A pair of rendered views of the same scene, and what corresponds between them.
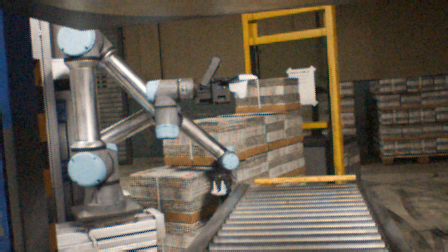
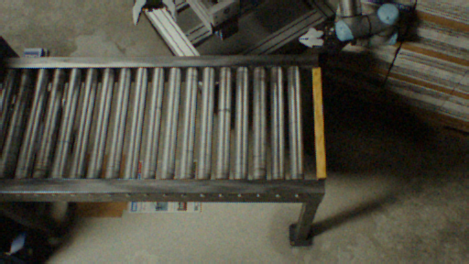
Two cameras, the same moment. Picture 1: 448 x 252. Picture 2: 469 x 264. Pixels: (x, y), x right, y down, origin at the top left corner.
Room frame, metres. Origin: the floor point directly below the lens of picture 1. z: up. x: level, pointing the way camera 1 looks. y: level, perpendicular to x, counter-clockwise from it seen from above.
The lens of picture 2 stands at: (1.77, -1.01, 2.35)
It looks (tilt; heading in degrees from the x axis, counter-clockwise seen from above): 66 degrees down; 88
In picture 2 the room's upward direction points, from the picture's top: 8 degrees counter-clockwise
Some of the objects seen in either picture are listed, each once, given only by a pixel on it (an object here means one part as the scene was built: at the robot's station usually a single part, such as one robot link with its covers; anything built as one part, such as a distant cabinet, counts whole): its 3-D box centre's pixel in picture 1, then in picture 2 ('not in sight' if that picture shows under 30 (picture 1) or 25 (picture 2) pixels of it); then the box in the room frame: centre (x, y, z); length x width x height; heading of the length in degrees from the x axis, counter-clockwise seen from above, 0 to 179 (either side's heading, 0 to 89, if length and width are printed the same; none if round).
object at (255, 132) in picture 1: (228, 136); not in sight; (3.00, -0.05, 0.95); 0.38 x 0.29 x 0.23; 58
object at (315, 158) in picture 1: (314, 183); not in sight; (4.19, -0.78, 0.40); 0.69 x 0.55 x 0.80; 59
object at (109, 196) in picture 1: (104, 193); not in sight; (1.77, 0.43, 0.87); 0.15 x 0.15 x 0.10
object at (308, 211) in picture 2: not in sight; (305, 218); (2.02, -0.57, 0.34); 0.06 x 0.06 x 0.68; 79
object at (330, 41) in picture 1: (334, 118); not in sight; (3.70, -0.87, 0.97); 0.09 x 0.09 x 1.75; 59
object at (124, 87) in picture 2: (296, 236); (119, 123); (1.37, -0.19, 0.77); 0.47 x 0.05 x 0.05; 79
